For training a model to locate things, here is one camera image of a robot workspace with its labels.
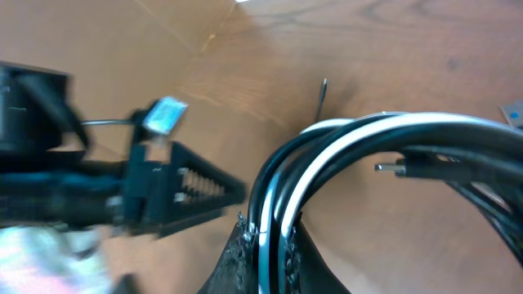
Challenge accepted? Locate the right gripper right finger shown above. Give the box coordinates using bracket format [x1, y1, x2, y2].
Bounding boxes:
[285, 212, 351, 294]

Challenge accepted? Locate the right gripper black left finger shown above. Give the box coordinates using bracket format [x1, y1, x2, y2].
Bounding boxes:
[197, 212, 258, 294]

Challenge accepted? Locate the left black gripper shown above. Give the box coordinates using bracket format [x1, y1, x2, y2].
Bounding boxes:
[108, 142, 247, 238]

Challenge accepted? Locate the black and white striped cable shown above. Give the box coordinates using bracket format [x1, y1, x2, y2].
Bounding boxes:
[257, 112, 523, 294]

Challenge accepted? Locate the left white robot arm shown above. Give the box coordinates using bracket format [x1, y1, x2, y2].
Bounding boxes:
[1, 63, 246, 293]

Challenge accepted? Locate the cardboard box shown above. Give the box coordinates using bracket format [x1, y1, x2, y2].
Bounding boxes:
[1, 0, 236, 118]

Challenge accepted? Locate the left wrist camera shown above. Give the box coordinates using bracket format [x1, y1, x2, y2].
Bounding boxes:
[142, 96, 188, 136]

